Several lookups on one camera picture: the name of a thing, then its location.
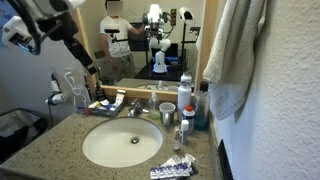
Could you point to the small red tube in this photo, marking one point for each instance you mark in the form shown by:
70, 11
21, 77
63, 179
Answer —
86, 111

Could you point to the white can orange cap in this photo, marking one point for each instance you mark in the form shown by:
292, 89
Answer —
188, 116

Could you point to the small clear bottle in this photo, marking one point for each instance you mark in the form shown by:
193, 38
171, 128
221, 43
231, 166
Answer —
176, 140

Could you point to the white oval sink basin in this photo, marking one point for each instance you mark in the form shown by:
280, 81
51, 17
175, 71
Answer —
113, 146

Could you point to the tall white bottle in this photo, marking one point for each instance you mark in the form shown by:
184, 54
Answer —
184, 96

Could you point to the white hair dryer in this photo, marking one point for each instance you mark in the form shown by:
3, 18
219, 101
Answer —
56, 98

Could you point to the clear soap dispenser bottle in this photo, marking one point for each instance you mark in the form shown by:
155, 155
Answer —
154, 110

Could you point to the white terry towel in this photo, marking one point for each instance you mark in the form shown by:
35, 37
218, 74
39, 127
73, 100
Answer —
233, 50

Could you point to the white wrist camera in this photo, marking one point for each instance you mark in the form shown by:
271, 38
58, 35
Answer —
16, 31

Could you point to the dark glass bottle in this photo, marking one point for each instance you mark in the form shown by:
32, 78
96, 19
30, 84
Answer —
100, 95

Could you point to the grey ceramic mug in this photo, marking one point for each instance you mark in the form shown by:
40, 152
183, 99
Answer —
166, 115

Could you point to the blue mouthwash bottle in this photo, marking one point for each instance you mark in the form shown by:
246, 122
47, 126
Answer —
201, 113

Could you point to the chrome faucet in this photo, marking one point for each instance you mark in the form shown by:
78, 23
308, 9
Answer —
135, 108

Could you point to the toiletries tray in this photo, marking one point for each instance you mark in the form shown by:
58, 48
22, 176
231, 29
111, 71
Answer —
103, 111

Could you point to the wood framed wall mirror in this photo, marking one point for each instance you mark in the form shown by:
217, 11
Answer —
140, 92

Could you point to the white toothpaste tube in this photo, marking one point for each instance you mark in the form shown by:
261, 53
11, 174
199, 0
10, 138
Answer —
119, 98

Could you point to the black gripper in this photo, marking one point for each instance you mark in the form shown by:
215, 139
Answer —
60, 26

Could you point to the small white bottle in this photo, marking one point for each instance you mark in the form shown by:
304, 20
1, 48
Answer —
184, 131

